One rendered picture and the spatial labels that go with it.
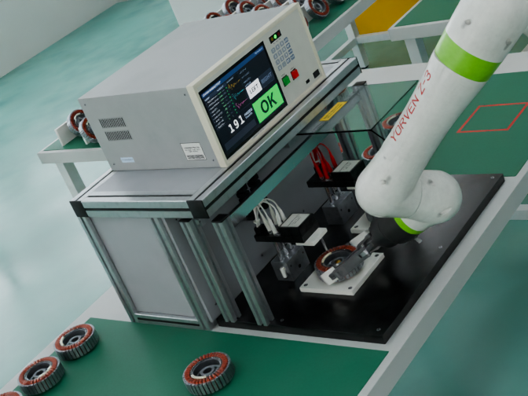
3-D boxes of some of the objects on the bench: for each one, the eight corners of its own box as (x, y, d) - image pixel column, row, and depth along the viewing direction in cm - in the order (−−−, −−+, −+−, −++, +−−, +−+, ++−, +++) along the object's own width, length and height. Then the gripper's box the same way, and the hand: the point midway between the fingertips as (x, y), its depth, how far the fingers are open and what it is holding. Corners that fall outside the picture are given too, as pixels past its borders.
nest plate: (384, 256, 229) (383, 252, 229) (353, 295, 220) (351, 291, 219) (332, 254, 239) (331, 250, 239) (300, 291, 230) (298, 287, 229)
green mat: (596, 64, 284) (595, 64, 284) (515, 176, 244) (515, 175, 244) (332, 89, 345) (332, 89, 345) (234, 181, 305) (234, 181, 305)
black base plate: (505, 181, 244) (503, 173, 244) (385, 344, 203) (382, 335, 202) (350, 183, 275) (347, 176, 274) (218, 326, 234) (215, 319, 233)
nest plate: (430, 200, 245) (428, 196, 245) (402, 234, 235) (401, 230, 235) (379, 200, 255) (378, 196, 254) (351, 233, 245) (350, 229, 245)
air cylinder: (310, 262, 240) (302, 244, 237) (294, 281, 235) (286, 262, 233) (294, 262, 243) (286, 243, 241) (277, 280, 238) (269, 262, 236)
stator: (372, 257, 229) (368, 243, 227) (349, 285, 222) (343, 272, 220) (334, 254, 236) (328, 242, 235) (309, 283, 229) (304, 269, 228)
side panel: (218, 323, 235) (164, 210, 222) (210, 331, 233) (156, 218, 220) (138, 315, 253) (85, 210, 240) (131, 322, 251) (76, 217, 238)
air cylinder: (358, 208, 255) (351, 190, 253) (344, 225, 250) (337, 206, 248) (342, 208, 259) (335, 190, 256) (328, 224, 254) (320, 206, 251)
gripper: (378, 272, 203) (323, 307, 220) (430, 206, 219) (375, 243, 236) (353, 246, 203) (300, 283, 220) (408, 181, 219) (354, 221, 236)
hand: (342, 261), depth 227 cm, fingers open, 13 cm apart
